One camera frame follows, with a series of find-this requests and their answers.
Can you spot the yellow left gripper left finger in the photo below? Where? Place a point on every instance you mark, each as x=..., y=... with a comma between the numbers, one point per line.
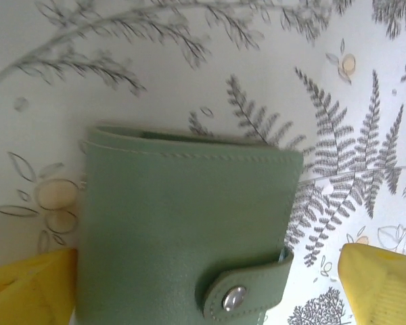
x=27, y=294

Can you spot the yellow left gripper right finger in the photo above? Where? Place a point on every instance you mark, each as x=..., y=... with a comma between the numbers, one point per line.
x=385, y=291

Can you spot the clear plastic container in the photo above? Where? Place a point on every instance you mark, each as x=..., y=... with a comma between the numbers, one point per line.
x=155, y=220

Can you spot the floral print tablecloth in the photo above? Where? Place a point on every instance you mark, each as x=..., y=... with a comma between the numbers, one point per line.
x=223, y=50

